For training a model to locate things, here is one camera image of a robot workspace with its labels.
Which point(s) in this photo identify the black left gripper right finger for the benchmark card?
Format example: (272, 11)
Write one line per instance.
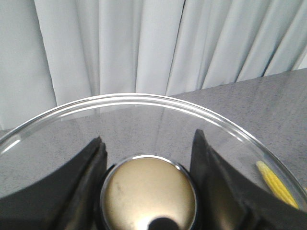
(230, 201)

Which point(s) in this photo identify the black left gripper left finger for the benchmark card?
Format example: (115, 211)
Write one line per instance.
(64, 200)

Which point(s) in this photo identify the yellow corn cob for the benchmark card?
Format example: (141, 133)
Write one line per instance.
(276, 185)

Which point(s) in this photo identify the glass pot lid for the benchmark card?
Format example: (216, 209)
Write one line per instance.
(148, 139)

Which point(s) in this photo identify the white pleated curtain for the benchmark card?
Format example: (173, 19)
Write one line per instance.
(56, 51)

